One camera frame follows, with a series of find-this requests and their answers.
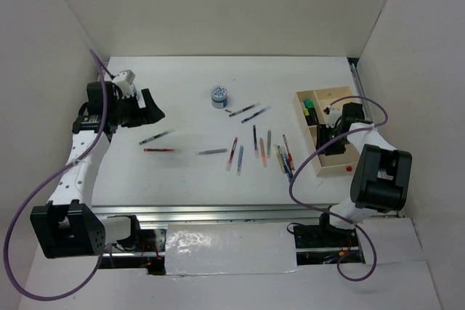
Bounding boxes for red gel pen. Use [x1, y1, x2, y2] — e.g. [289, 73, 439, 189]
[283, 134, 294, 171]

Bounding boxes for magenta clear-cap pen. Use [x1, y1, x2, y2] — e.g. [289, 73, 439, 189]
[226, 136, 238, 171]

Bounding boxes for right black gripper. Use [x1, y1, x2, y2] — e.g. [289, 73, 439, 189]
[314, 123, 350, 155]

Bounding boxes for beige divided organizer tray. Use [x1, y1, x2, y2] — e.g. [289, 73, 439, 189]
[294, 86, 360, 176]

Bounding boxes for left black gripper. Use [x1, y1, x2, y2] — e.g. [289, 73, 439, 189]
[109, 89, 165, 129]

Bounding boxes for olive green clear pen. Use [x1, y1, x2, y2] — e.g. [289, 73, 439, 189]
[267, 129, 272, 158]

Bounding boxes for light blue clear pen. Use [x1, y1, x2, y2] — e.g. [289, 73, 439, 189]
[236, 145, 244, 176]

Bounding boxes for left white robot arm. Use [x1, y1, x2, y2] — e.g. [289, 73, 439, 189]
[30, 81, 165, 258]

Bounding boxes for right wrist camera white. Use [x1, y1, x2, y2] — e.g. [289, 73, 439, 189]
[323, 106, 342, 129]

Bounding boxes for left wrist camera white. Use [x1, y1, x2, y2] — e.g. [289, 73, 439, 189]
[113, 70, 139, 99]

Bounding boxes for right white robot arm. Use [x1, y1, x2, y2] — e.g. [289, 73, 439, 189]
[315, 102, 412, 246]

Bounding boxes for purple highlighter marker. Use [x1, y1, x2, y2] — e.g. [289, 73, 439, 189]
[304, 108, 313, 126]

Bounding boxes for black clear-cap pen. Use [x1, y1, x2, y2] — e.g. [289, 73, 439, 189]
[228, 102, 261, 118]

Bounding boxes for yellow highlighter marker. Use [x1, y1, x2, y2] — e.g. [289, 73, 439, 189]
[309, 108, 319, 126]

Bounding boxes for violet clear-cap pen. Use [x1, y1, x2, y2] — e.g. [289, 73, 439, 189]
[253, 125, 259, 158]

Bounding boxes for yellow clear pen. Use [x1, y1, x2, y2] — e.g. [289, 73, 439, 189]
[274, 144, 286, 173]

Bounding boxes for red clear-cap pen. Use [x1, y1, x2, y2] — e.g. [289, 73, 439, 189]
[143, 148, 181, 153]

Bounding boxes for blue clear-cap pen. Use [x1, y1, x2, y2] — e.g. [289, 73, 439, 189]
[241, 106, 271, 124]

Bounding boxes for dark blue gel pen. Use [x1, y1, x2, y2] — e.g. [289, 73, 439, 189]
[277, 145, 292, 182]

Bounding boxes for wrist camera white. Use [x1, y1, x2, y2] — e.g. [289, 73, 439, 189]
[323, 106, 342, 129]
[113, 70, 139, 99]

